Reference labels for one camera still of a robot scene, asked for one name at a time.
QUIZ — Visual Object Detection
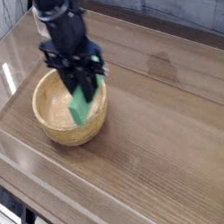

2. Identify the clear acrylic corner bracket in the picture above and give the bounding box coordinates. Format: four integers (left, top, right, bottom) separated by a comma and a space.
32, 7, 50, 38

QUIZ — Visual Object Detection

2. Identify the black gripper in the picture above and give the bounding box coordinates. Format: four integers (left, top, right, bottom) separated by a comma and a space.
38, 8, 105, 102

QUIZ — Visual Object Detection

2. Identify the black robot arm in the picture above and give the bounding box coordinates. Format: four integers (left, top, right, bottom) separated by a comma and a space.
32, 0, 105, 102

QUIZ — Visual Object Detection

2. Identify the wooden bowl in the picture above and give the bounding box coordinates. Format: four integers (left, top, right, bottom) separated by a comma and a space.
32, 70, 108, 147

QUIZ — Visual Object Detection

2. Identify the green rectangular block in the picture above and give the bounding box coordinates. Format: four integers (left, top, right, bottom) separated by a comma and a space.
61, 53, 111, 128

